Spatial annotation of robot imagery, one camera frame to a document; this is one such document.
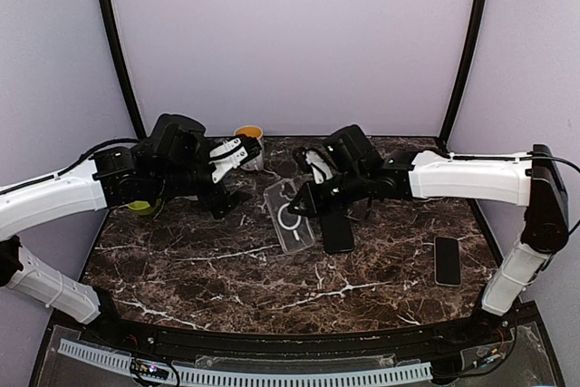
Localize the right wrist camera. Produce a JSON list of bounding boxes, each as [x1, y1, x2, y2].
[[293, 147, 334, 184]]

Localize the silver edged smartphone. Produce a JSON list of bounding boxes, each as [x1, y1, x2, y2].
[[434, 237, 461, 287]]

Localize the black front rail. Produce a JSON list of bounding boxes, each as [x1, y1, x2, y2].
[[82, 308, 517, 361]]

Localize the black phone case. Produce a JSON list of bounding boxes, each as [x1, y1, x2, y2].
[[319, 210, 354, 255]]

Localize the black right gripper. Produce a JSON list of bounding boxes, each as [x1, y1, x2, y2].
[[286, 167, 368, 218]]

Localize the white floral mug yellow inside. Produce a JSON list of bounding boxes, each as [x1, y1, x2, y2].
[[234, 125, 265, 171]]

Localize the right black frame post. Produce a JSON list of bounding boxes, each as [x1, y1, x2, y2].
[[437, 0, 486, 149]]

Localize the white slotted cable duct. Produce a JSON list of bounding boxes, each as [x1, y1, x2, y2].
[[57, 339, 433, 386]]

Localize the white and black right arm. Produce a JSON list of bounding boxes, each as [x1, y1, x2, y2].
[[287, 124, 574, 345]]

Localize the left black frame post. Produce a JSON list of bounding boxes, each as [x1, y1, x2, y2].
[[98, 0, 146, 139]]

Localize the green cup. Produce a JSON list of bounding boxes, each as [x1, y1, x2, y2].
[[126, 199, 162, 217]]

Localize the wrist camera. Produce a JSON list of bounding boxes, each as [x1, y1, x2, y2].
[[293, 147, 334, 184], [208, 136, 256, 183]]

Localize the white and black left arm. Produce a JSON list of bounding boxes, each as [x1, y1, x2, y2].
[[1, 113, 262, 347]]

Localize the black frame post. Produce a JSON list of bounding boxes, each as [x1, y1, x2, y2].
[[98, 0, 146, 139], [437, 0, 486, 149]]

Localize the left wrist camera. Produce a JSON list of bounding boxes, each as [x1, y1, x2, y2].
[[208, 136, 256, 183]]

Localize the clear magsafe phone case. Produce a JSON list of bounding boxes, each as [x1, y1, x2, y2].
[[264, 179, 314, 255]]

